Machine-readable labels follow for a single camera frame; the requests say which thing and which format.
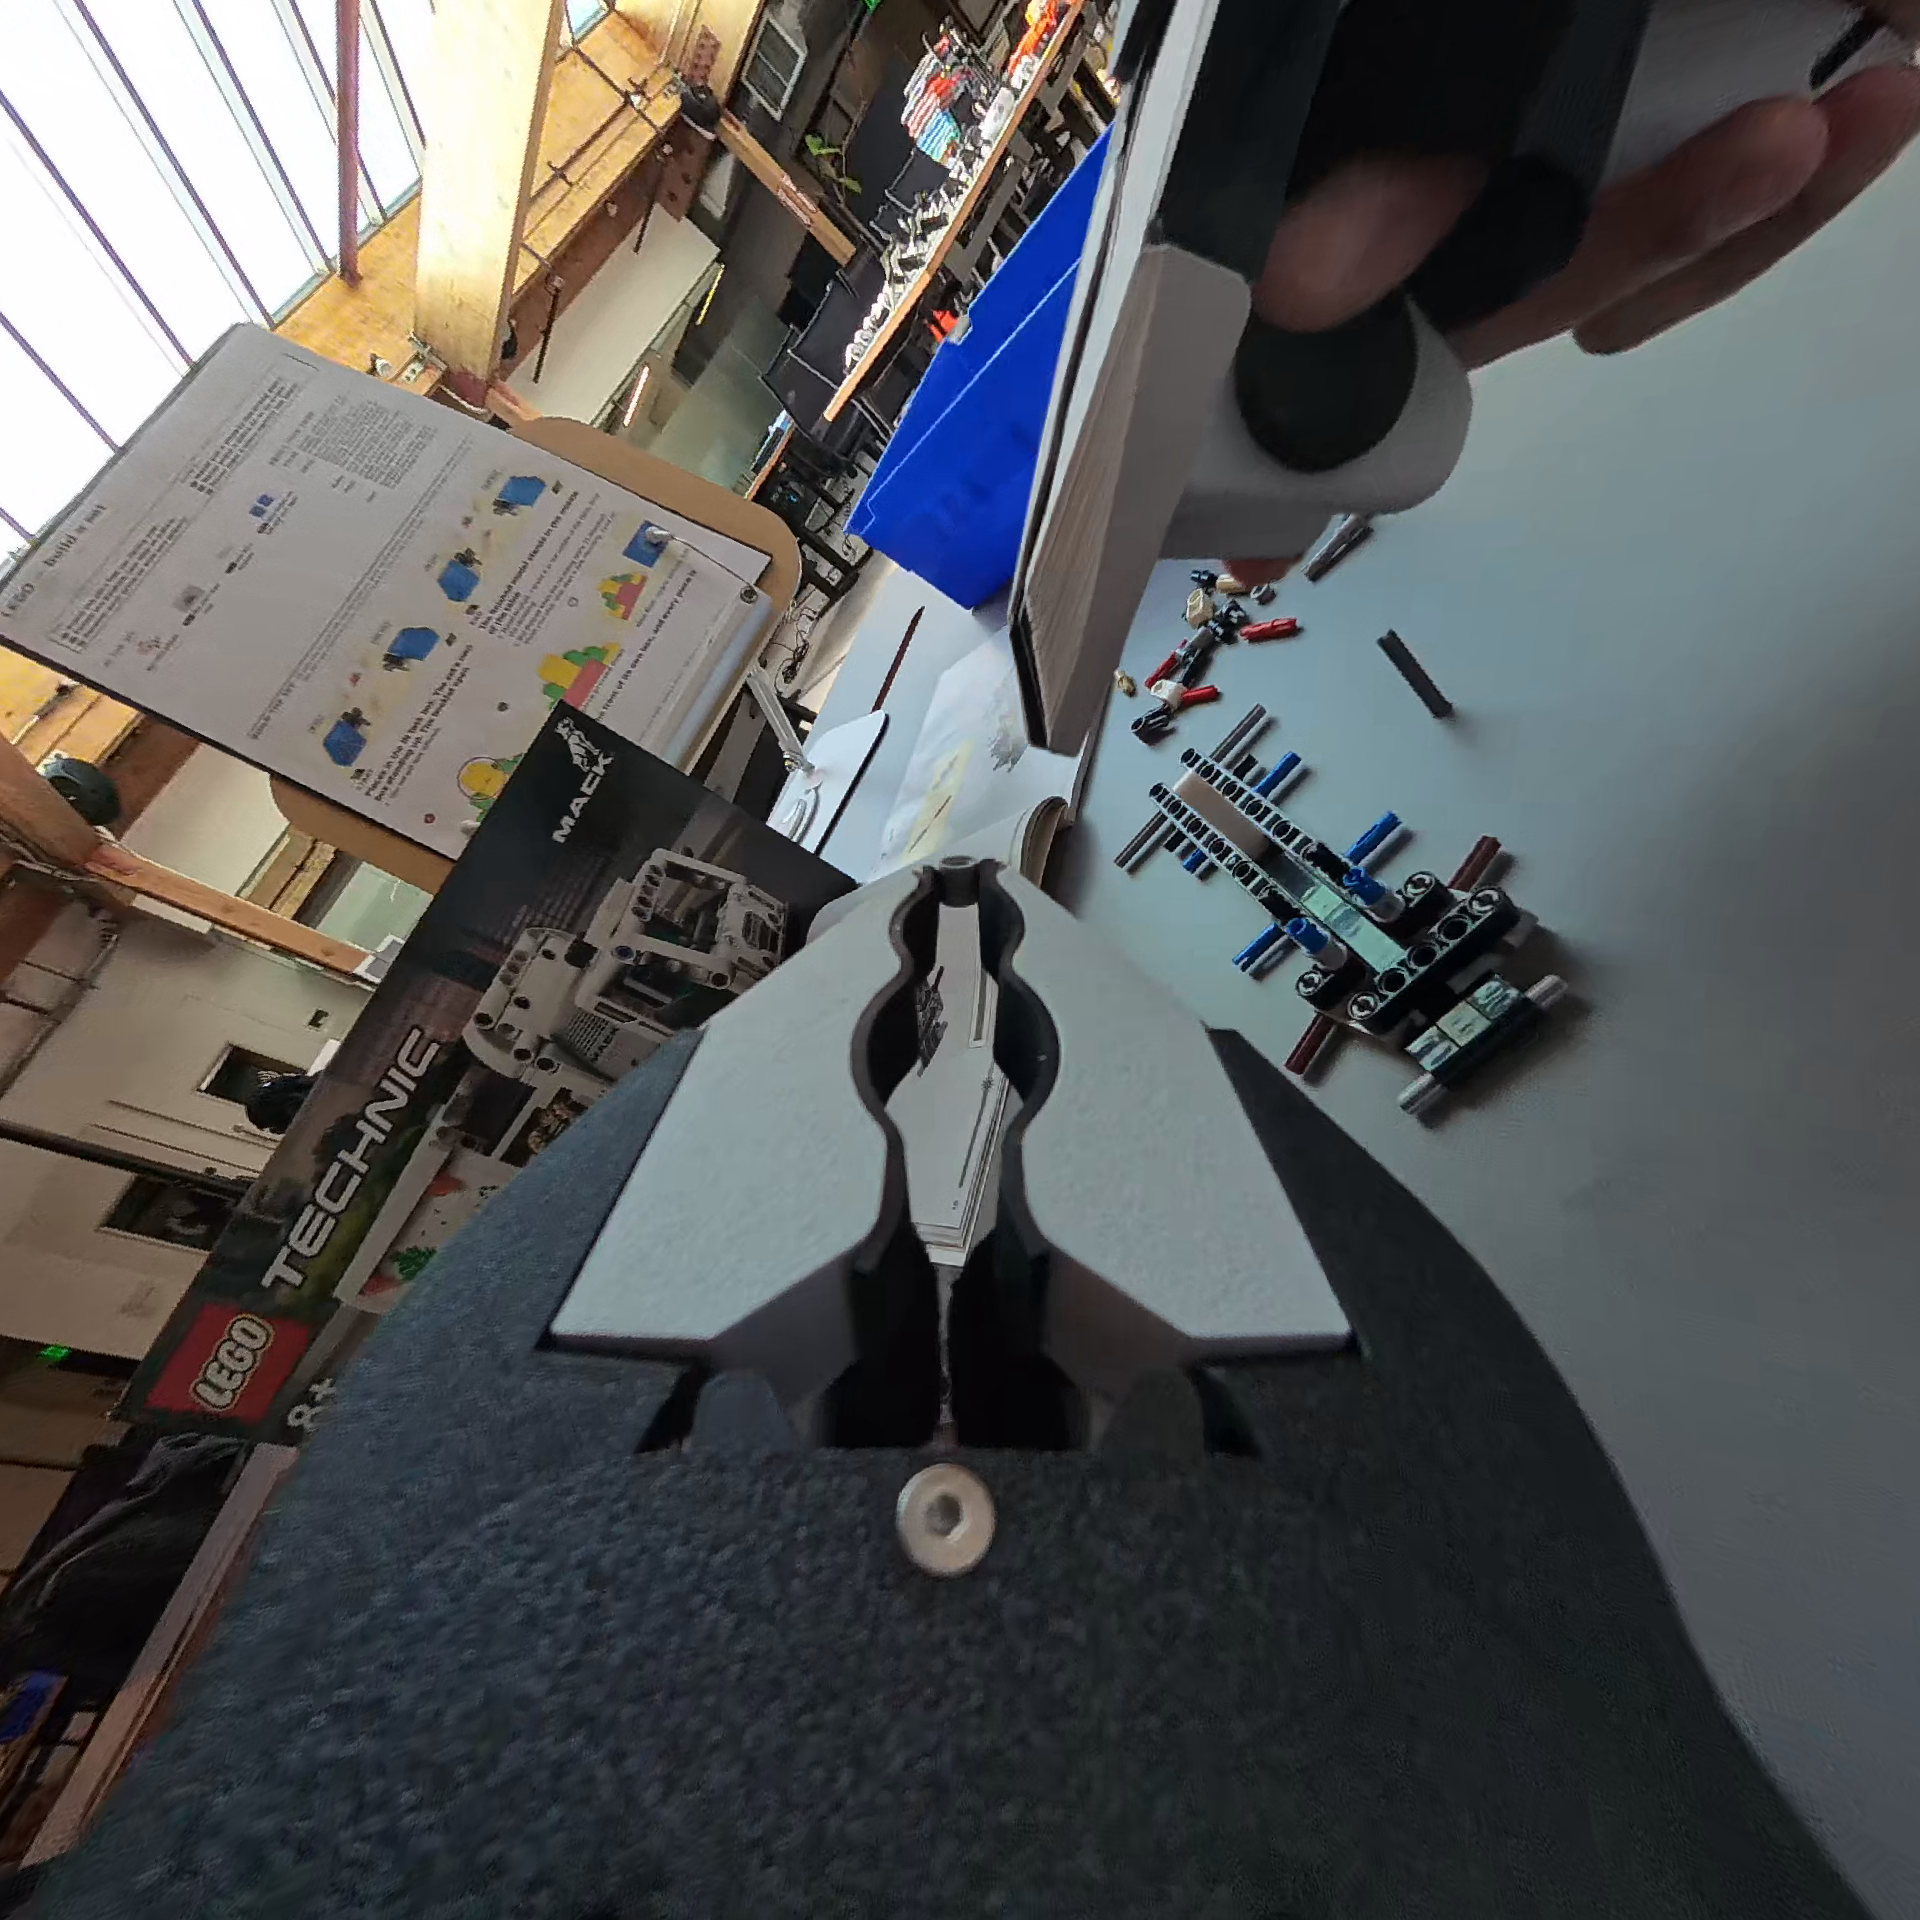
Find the printed instruction sheet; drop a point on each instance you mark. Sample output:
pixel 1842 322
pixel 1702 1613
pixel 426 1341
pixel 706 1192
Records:
pixel 344 585

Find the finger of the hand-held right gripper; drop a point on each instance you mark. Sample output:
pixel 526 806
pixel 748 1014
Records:
pixel 1141 481

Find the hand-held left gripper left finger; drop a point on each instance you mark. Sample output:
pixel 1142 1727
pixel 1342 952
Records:
pixel 705 1185

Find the black office chair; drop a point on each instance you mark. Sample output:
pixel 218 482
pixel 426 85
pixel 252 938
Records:
pixel 818 368

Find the cluster of small lego pins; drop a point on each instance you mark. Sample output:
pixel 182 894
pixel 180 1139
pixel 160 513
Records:
pixel 1201 661

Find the blue plastic bin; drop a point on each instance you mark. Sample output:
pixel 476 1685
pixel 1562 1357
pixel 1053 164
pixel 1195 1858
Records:
pixel 961 450

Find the short black lego beam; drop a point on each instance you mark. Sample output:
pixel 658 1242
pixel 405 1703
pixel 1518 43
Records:
pixel 1419 675

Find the lego set box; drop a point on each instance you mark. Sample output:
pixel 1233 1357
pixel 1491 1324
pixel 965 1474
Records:
pixel 495 1081

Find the wooden workbench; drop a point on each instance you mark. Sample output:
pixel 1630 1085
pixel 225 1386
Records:
pixel 939 249

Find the white document stand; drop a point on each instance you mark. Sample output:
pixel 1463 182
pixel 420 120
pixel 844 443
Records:
pixel 840 764

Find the large window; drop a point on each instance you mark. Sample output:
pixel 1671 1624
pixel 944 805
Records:
pixel 151 151

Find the wooden backing board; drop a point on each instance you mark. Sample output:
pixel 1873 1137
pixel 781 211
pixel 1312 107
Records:
pixel 705 481

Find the person's right hand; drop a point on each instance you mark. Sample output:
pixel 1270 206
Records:
pixel 1695 211

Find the dark grey lego axle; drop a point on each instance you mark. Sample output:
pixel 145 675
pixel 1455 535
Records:
pixel 1339 548

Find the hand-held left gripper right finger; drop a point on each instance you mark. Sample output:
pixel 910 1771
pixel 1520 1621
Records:
pixel 1185 1185

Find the partly built lego assembly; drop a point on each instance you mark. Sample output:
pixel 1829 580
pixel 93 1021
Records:
pixel 1411 961

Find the wooden pillar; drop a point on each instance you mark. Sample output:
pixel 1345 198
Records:
pixel 481 180

